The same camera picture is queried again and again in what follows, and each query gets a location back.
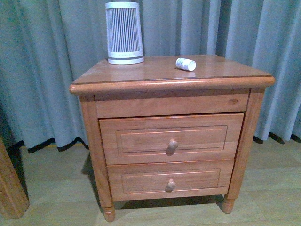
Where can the wooden drawer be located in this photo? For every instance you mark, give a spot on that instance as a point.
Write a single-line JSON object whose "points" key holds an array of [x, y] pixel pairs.
{"points": [[169, 180], [171, 139]]}

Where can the white medicine bottle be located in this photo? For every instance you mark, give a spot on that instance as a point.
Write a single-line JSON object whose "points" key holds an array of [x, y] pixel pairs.
{"points": [[185, 64]]}

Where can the wooden nightstand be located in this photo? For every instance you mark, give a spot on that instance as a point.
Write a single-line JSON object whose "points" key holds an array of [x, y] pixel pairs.
{"points": [[157, 88]]}

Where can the white ribbed table lamp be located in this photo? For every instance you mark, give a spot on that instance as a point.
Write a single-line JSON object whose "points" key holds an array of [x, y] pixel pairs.
{"points": [[124, 34]]}

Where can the grey pleated curtain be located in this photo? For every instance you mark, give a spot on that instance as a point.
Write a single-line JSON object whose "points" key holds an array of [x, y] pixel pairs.
{"points": [[46, 44]]}

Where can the wooden bed frame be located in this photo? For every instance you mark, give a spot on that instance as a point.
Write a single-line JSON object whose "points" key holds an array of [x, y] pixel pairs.
{"points": [[13, 200]]}

